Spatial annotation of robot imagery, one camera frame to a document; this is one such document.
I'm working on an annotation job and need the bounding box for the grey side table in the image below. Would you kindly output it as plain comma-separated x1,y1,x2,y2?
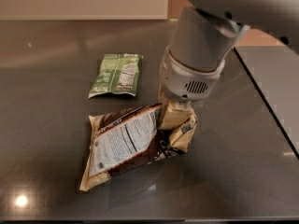
235,46,299,156

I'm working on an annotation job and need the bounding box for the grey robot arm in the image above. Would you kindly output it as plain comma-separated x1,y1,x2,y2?
160,0,299,130

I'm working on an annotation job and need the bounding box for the brown chip bag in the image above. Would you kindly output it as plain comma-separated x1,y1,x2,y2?
79,104,197,191

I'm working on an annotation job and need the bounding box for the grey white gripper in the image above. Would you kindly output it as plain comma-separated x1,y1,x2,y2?
158,48,225,130

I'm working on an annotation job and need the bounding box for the green snack bag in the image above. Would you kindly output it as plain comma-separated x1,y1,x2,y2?
88,53,142,98

